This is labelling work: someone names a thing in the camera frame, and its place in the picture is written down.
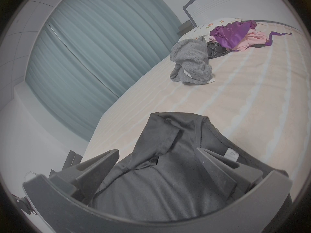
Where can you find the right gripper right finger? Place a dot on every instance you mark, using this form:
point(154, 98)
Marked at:
point(218, 173)

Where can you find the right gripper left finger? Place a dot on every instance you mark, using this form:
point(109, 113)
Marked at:
point(94, 171)

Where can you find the black T-shirt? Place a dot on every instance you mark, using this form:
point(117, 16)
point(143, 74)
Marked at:
point(170, 178)

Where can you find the bed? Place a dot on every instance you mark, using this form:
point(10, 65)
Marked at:
point(243, 93)

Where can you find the blue-green curtain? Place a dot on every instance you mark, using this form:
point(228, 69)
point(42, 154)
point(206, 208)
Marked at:
point(60, 81)
point(109, 28)

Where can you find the grey garment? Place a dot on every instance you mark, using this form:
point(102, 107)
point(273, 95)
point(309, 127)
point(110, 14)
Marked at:
point(189, 54)

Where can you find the black shiny garment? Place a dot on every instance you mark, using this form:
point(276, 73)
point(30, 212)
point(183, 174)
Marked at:
point(216, 50)

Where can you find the pink garment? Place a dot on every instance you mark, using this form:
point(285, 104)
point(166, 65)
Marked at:
point(252, 39)

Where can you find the purple satin garment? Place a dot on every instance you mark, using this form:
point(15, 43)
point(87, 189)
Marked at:
point(230, 33)

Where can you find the white printed pillow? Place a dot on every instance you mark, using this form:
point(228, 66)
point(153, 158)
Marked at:
point(201, 29)

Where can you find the grey bedside table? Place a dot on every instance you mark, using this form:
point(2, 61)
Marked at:
point(186, 26)

